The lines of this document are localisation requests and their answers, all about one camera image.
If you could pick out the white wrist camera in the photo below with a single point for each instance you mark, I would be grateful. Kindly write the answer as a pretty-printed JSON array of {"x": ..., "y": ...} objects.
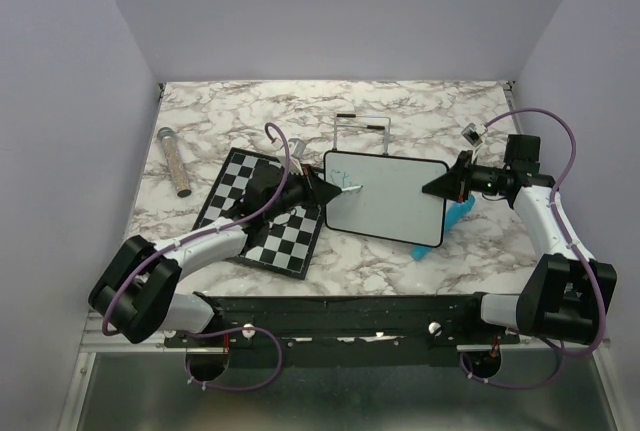
[
  {"x": 474, "y": 134},
  {"x": 297, "y": 148}
]

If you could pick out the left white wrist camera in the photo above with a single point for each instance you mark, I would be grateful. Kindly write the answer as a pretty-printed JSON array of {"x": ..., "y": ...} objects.
[{"x": 297, "y": 148}]

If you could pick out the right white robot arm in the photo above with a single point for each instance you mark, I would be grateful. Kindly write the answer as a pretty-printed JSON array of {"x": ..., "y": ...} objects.
[{"x": 569, "y": 291}]

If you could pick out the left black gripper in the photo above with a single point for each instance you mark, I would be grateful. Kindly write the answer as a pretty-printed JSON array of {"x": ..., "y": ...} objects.
[{"x": 317, "y": 191}]

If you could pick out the aluminium frame rail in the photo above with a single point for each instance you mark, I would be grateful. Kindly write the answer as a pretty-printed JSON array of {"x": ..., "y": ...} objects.
[{"x": 94, "y": 338}]

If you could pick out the black framed whiteboard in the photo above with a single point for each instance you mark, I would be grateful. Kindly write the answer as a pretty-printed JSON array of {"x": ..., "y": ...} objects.
[{"x": 390, "y": 204}]

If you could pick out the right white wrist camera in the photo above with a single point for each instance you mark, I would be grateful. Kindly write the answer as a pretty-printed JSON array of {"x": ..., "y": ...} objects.
[{"x": 474, "y": 134}]

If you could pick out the black and white chessboard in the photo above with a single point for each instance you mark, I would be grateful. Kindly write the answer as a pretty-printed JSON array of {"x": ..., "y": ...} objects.
[{"x": 291, "y": 238}]

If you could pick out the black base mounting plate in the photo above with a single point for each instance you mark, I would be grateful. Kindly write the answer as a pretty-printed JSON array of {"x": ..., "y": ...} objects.
[{"x": 220, "y": 333}]

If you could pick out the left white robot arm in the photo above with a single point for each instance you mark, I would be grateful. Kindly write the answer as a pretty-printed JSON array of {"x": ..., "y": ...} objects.
[{"x": 136, "y": 295}]

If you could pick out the glittery silver tube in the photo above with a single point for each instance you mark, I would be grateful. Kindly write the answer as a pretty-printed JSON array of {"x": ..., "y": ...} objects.
[{"x": 169, "y": 144}]

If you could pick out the blue cylindrical tube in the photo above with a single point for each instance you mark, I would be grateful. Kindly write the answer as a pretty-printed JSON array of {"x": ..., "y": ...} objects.
[{"x": 455, "y": 212}]

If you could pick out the wire whiteboard stand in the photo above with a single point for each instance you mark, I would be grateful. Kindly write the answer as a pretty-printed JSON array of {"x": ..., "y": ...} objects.
[{"x": 358, "y": 126}]

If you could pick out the white green marker pen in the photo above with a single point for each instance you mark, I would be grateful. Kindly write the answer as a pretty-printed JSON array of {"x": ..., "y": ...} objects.
[{"x": 351, "y": 189}]

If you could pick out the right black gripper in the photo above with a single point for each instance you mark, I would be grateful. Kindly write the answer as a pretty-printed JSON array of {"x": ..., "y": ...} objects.
[{"x": 453, "y": 184}]

